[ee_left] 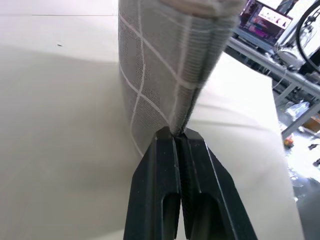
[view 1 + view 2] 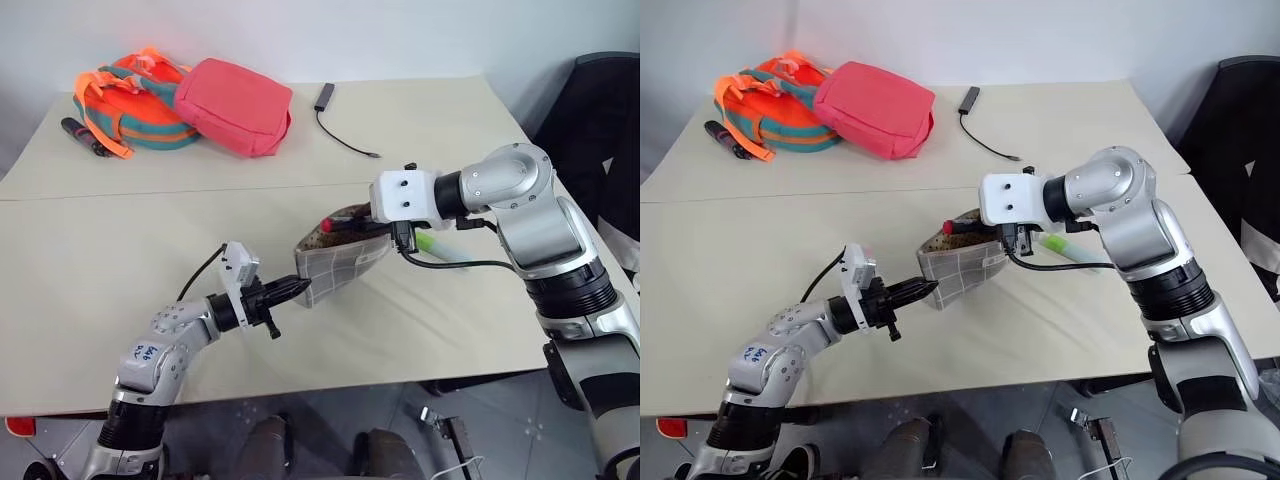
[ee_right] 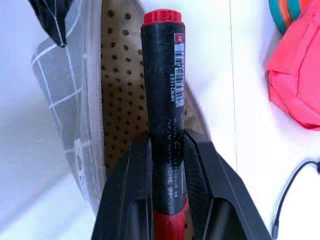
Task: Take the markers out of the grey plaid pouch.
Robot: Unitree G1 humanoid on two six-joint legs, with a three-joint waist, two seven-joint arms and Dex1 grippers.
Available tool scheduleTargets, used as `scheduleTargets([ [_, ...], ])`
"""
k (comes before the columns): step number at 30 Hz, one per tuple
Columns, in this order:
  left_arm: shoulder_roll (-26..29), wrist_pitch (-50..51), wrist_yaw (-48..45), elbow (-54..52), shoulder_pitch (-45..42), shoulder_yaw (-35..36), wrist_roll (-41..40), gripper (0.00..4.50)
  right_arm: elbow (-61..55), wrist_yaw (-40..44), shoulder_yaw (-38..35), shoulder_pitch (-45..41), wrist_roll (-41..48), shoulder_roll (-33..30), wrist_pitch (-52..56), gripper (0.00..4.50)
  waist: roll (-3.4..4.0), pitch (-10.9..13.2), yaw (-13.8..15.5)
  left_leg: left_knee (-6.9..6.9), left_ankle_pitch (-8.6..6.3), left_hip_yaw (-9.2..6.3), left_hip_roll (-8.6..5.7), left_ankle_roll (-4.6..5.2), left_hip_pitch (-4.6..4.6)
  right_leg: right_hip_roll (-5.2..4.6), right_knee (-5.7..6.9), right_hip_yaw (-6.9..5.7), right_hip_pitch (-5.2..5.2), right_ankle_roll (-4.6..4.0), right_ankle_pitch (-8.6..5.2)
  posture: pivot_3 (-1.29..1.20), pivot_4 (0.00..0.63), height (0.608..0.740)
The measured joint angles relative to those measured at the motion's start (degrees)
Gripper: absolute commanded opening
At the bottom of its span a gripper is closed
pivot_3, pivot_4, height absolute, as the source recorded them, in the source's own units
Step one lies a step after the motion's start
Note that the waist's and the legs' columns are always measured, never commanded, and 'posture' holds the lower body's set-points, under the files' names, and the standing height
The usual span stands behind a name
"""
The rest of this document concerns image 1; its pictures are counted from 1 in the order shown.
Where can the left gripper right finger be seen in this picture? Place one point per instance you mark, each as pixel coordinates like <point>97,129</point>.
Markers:
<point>212,200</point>

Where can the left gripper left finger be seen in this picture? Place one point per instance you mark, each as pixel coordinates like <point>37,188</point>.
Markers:
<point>152,190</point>

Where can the grey checked cloth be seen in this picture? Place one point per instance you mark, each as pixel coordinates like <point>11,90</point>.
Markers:
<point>155,75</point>

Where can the small orange object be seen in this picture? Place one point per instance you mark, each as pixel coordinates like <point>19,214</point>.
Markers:
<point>289,142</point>

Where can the small black floor object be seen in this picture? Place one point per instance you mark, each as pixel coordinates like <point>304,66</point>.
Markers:
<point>313,146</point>
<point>317,162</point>

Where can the clear plastic bag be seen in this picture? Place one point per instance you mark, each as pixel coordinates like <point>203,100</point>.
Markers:
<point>297,108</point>

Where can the white device on table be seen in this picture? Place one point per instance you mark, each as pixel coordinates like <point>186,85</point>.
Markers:
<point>290,56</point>

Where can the computer monitor with lit screen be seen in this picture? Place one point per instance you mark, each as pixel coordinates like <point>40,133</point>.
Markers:
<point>265,20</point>

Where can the grey metal frame table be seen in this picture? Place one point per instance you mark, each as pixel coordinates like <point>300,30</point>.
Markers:
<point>297,82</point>

